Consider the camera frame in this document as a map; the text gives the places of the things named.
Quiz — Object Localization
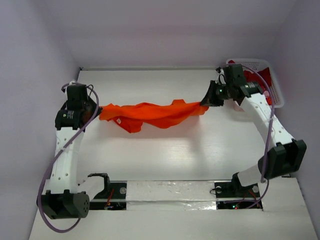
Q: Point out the dark red t shirt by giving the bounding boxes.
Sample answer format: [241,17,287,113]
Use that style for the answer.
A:
[244,67,272,87]

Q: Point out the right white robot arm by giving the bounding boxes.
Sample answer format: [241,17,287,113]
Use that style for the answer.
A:
[200,63,307,196]

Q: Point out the small orange cloth in basket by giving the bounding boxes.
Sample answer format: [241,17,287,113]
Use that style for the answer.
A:
[265,96,273,106]

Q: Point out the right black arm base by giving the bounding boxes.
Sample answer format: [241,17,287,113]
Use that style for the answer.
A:
[210,181,263,210]

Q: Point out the orange t shirt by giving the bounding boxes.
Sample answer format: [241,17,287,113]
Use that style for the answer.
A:
[99,99,209,134]

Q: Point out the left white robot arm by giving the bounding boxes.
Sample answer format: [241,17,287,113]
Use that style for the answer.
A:
[37,82,111,220]

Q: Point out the white plastic basket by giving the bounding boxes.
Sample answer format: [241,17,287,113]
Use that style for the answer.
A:
[226,58,285,108]

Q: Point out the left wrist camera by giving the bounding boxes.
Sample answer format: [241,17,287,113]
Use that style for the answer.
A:
[67,80,80,86]

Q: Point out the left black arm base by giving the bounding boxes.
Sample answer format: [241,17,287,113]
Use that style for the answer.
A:
[89,181,127,211]

